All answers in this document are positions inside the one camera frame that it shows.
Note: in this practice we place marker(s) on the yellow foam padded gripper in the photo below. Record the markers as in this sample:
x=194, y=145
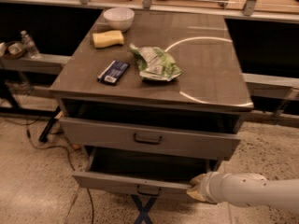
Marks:
x=207, y=186

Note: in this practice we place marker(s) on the grey drawer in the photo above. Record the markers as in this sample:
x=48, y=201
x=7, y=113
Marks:
x=144, y=174
x=174, y=142

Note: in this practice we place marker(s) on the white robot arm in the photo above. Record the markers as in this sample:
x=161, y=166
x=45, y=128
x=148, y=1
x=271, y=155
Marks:
x=246, y=190

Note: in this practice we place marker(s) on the grey top drawer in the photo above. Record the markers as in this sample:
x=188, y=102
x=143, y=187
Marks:
x=174, y=142

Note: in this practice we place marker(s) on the grey drawer cabinet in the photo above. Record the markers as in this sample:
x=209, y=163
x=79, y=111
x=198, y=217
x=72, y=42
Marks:
x=209, y=96

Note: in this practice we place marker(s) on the grey side shelf right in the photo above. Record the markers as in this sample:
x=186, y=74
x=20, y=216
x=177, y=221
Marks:
x=284, y=88

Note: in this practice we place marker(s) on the grey side shelf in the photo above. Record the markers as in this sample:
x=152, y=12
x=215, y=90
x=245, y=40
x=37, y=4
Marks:
x=46, y=64
x=284, y=88

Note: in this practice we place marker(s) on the green chip bag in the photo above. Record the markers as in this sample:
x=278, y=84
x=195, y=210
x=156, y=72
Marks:
x=155, y=64

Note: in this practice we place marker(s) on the blue snack bar wrapper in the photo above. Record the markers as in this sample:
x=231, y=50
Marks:
x=113, y=73

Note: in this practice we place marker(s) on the yellow sponge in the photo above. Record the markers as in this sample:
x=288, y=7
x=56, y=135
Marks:
x=107, y=39

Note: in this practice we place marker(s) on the white bowl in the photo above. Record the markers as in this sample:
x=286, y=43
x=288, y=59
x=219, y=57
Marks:
x=119, y=18

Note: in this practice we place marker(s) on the grey side shelf left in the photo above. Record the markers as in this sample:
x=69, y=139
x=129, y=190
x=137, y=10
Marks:
x=46, y=64

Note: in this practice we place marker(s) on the clear plastic water bottle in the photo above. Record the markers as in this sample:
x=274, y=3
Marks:
x=30, y=45

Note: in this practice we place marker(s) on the dark bowl with items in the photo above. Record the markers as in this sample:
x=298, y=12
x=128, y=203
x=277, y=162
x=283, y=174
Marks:
x=11, y=50

